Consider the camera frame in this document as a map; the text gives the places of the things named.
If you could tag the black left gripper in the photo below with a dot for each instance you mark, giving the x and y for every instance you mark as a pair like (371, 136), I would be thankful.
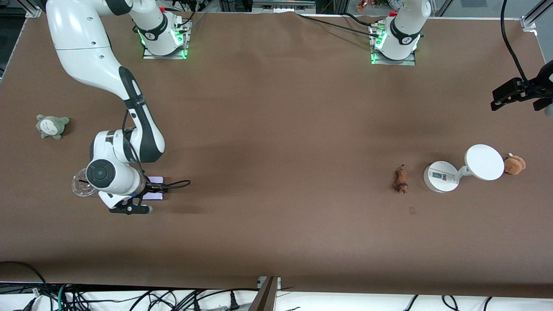
(541, 85)

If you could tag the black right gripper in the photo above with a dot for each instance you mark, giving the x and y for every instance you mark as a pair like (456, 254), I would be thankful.
(150, 187)

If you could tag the brown lion statue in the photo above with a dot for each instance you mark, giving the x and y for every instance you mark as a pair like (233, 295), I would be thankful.
(401, 179)

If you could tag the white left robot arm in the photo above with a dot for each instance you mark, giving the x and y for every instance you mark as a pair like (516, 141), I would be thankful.
(404, 30)

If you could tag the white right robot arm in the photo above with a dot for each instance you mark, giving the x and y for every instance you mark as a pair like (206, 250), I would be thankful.
(86, 47)

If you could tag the brown plush bear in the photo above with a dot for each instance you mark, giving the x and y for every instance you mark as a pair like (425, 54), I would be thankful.
(514, 164)

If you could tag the clear plastic cup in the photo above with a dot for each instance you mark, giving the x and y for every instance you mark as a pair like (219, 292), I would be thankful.
(80, 186)

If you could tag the grey green plush toy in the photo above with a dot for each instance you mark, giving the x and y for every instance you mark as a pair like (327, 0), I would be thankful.
(52, 127)

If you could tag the aluminium frame profile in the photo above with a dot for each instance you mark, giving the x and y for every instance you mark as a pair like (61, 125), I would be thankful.
(535, 15)

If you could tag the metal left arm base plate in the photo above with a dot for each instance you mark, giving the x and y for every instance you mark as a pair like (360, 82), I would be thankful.
(393, 61)

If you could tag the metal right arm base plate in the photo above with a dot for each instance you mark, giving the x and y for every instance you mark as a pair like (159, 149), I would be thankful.
(166, 55)

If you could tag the grey metal rail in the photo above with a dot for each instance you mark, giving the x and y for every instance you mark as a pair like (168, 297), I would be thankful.
(283, 5)

